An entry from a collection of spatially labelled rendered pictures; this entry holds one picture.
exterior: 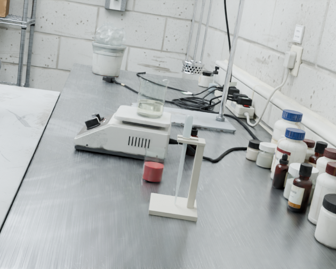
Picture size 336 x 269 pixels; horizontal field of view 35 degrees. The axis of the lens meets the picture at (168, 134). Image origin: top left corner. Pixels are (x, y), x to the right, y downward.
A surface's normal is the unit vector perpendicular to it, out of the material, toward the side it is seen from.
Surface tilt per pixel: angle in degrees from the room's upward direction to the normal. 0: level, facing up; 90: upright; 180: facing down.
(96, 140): 90
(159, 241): 0
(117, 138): 90
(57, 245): 0
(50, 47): 90
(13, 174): 0
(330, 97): 90
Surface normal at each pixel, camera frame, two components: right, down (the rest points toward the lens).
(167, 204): 0.15, -0.96
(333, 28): -0.98, -0.12
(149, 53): 0.11, 0.26
